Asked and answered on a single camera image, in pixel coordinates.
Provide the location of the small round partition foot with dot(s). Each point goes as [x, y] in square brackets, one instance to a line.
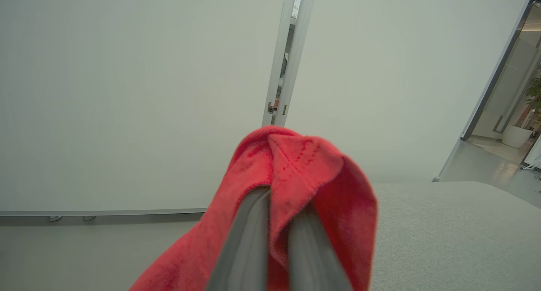
[88, 218]
[54, 218]

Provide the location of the metal door latch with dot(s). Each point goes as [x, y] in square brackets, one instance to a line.
[272, 107]

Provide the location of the green potted plant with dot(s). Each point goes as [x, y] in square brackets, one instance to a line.
[535, 96]

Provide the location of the red fleece garment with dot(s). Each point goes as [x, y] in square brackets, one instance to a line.
[304, 168]

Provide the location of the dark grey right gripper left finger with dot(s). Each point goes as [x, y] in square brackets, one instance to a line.
[247, 244]

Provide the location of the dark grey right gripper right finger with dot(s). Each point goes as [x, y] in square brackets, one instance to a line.
[310, 257]

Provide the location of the light grey fabric sofa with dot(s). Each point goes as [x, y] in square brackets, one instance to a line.
[452, 236]

